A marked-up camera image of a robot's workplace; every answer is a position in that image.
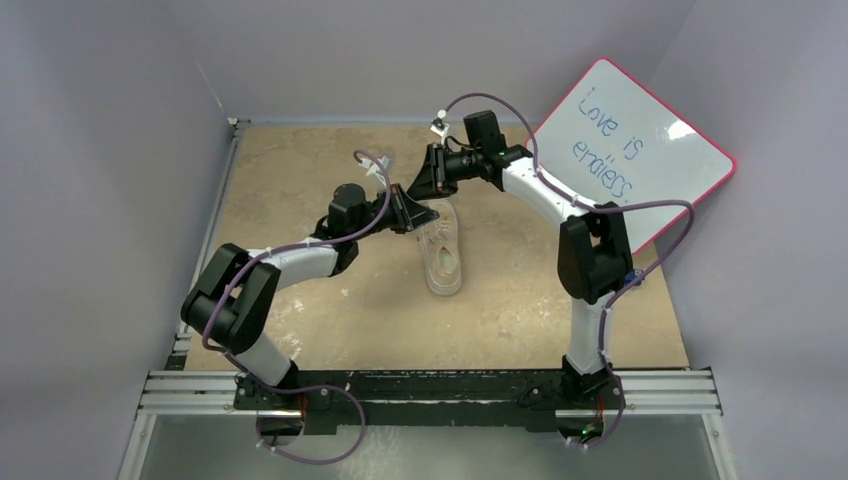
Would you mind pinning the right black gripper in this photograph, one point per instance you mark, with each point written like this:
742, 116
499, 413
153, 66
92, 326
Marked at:
435, 169

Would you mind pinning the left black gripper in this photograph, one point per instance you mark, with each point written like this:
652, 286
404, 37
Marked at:
415, 215

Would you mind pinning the beige sneaker shoe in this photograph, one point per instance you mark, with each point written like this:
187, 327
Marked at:
441, 281

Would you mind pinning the white shoelace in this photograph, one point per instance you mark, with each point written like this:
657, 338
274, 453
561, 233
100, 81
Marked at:
440, 243

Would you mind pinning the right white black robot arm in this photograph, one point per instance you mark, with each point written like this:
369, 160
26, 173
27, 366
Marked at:
593, 253

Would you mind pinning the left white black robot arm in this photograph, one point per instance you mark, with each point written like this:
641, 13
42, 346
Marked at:
230, 302

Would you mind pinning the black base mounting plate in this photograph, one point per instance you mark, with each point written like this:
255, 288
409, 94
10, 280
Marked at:
537, 400

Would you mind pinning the pink framed whiteboard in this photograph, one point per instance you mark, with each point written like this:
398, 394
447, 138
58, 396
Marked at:
612, 139

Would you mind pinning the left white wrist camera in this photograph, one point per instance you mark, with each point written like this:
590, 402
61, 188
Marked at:
376, 171

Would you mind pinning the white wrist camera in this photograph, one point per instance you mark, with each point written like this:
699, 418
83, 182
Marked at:
376, 171
439, 127

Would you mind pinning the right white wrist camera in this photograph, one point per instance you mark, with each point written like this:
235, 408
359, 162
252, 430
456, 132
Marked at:
439, 127

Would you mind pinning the aluminium frame rail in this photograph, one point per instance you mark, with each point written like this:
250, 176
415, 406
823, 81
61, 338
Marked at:
378, 322

